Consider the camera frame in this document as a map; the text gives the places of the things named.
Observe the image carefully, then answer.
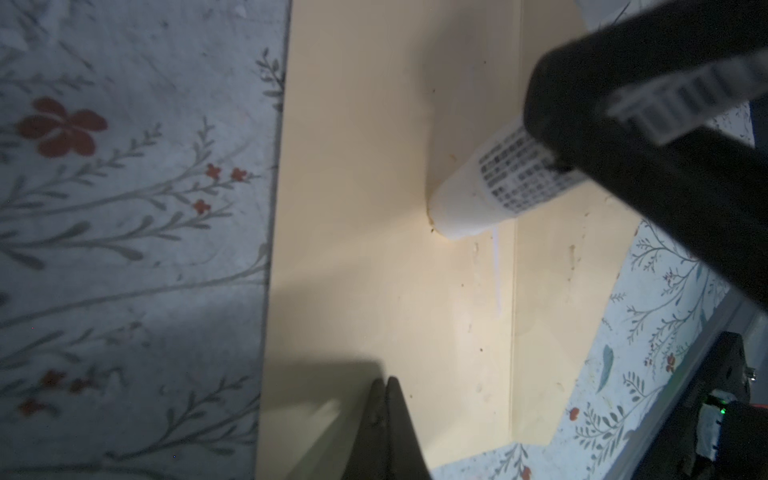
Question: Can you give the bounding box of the white glue stick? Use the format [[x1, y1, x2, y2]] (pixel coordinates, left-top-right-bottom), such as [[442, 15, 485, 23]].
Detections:
[[427, 47, 768, 241]]

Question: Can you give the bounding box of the floral table mat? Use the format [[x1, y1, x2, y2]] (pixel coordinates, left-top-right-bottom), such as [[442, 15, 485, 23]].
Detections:
[[1, 1, 728, 479]]

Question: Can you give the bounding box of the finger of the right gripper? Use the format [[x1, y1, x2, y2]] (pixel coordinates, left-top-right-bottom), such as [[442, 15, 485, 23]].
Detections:
[[523, 1, 767, 305]]

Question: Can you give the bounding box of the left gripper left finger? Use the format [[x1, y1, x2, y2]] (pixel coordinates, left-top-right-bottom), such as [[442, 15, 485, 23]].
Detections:
[[342, 379, 389, 480]]

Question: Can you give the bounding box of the tan paper envelope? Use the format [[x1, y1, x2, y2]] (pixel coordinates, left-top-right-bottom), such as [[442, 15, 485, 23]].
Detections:
[[255, 1, 639, 479]]

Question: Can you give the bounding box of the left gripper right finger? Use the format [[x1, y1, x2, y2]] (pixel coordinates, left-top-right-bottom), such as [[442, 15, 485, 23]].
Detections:
[[385, 376, 432, 480]]

